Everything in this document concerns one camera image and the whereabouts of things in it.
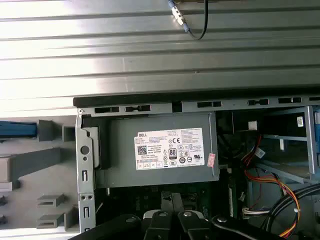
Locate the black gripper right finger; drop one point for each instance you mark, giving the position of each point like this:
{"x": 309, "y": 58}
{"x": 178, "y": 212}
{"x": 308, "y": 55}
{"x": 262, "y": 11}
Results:
{"x": 190, "y": 227}

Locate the grey parts rack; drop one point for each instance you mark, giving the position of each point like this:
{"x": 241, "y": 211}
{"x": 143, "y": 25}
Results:
{"x": 32, "y": 180}

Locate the metal optical drive cage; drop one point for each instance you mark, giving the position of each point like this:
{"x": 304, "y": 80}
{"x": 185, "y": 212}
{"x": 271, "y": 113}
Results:
{"x": 310, "y": 140}

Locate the grey power supply unit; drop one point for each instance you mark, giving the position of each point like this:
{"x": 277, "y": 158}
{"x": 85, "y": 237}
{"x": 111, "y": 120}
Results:
{"x": 125, "y": 175}

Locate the hard disk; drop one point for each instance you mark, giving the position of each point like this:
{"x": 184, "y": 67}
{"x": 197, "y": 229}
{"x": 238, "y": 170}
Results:
{"x": 15, "y": 128}

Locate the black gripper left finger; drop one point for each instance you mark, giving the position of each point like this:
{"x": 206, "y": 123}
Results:
{"x": 155, "y": 227}

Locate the RAM stick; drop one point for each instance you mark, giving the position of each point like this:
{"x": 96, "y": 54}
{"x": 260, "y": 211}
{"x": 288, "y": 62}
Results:
{"x": 231, "y": 200}

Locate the black open PC case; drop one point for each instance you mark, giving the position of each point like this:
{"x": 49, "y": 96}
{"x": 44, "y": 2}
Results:
{"x": 85, "y": 160}

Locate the green motherboard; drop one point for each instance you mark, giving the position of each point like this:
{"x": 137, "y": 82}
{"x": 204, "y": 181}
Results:
{"x": 140, "y": 200}

